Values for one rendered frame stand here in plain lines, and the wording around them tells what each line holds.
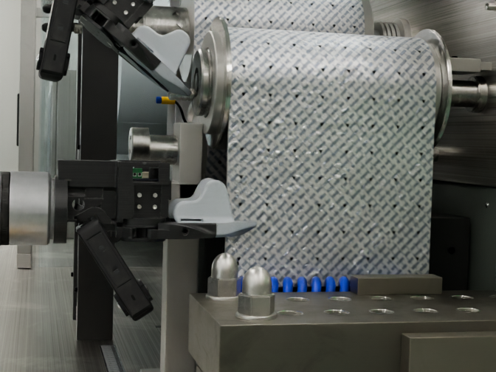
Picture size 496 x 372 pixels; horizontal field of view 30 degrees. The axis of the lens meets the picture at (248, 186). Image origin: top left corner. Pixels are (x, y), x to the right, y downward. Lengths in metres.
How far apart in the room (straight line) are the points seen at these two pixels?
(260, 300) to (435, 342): 0.16
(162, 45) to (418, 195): 0.33
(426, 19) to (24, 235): 0.65
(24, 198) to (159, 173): 0.14
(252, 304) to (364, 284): 0.19
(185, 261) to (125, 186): 0.17
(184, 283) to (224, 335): 0.28
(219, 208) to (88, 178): 0.14
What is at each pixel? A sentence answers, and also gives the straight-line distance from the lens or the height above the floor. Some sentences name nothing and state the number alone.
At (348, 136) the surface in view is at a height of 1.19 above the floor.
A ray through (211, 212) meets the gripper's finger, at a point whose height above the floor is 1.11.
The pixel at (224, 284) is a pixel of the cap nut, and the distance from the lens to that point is 0.90.
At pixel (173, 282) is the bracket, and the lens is 1.06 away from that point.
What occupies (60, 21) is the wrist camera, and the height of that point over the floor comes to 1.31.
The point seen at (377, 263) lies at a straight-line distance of 1.03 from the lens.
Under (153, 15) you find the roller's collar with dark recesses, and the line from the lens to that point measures 1.26.
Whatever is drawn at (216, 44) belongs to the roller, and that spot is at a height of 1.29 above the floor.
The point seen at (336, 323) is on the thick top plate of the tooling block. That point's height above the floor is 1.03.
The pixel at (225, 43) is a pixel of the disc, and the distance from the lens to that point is 0.98.
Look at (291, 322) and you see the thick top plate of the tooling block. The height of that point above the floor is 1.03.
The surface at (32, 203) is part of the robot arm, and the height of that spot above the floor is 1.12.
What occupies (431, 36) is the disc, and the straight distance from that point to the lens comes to 1.10.
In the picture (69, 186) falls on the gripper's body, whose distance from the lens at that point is 0.94.
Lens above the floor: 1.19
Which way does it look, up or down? 3 degrees down
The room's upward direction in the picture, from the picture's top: 2 degrees clockwise
